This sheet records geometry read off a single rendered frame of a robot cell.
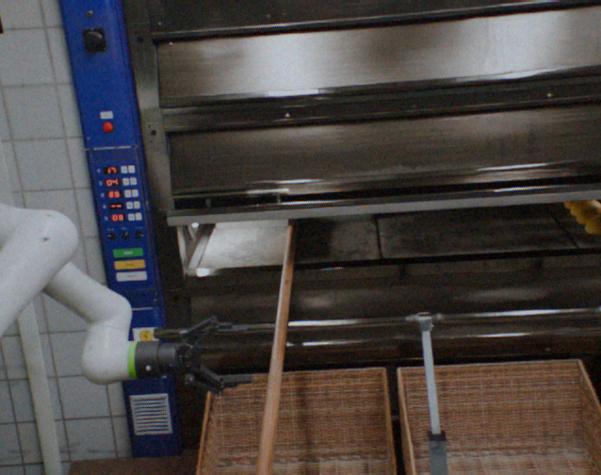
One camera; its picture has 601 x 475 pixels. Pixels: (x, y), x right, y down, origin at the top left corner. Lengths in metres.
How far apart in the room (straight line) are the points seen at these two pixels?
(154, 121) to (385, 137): 0.67
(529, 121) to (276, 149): 0.72
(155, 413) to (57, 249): 1.18
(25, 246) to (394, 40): 1.21
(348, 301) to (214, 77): 0.79
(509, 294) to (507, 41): 0.75
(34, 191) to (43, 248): 0.93
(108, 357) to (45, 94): 0.85
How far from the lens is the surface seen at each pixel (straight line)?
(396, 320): 2.32
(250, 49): 2.53
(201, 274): 2.71
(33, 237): 1.81
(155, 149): 2.60
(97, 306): 2.18
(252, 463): 2.85
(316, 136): 2.56
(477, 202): 2.47
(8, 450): 3.13
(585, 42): 2.59
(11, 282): 1.78
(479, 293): 2.74
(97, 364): 2.17
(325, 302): 2.72
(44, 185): 2.72
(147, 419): 2.91
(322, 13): 2.51
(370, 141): 2.56
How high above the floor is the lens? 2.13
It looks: 19 degrees down
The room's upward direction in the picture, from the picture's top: 5 degrees counter-clockwise
